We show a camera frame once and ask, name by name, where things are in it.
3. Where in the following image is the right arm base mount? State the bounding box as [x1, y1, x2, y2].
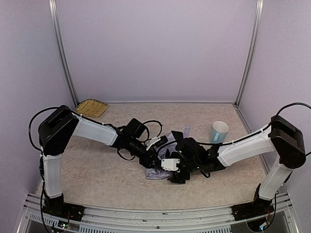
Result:
[232, 202, 274, 221]

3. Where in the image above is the front aluminium rail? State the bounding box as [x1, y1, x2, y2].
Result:
[14, 193, 301, 233]

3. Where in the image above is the aluminium frame post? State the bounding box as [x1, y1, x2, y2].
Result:
[49, 0, 79, 107]
[235, 0, 264, 108]

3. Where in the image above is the yellow woven mat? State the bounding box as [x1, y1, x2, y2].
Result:
[75, 99, 109, 118]

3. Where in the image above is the right aluminium frame post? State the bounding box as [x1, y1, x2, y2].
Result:
[235, 0, 264, 108]

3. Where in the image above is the lavender folding umbrella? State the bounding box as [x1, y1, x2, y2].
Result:
[145, 125, 191, 180]

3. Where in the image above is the light blue mug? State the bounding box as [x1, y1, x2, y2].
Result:
[210, 121, 229, 144]

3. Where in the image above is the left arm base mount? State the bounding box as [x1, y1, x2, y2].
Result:
[42, 202, 85, 222]

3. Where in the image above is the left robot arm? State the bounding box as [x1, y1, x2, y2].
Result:
[28, 105, 181, 209]

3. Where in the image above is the left aluminium frame post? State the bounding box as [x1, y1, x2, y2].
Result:
[49, 0, 79, 107]

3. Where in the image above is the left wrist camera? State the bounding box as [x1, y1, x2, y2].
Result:
[145, 135, 168, 150]

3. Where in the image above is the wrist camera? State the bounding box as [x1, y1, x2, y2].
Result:
[145, 135, 168, 150]
[161, 158, 180, 171]

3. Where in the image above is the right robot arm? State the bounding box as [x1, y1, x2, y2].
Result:
[161, 112, 308, 201]

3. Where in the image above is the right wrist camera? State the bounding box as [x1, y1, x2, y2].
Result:
[161, 158, 180, 171]

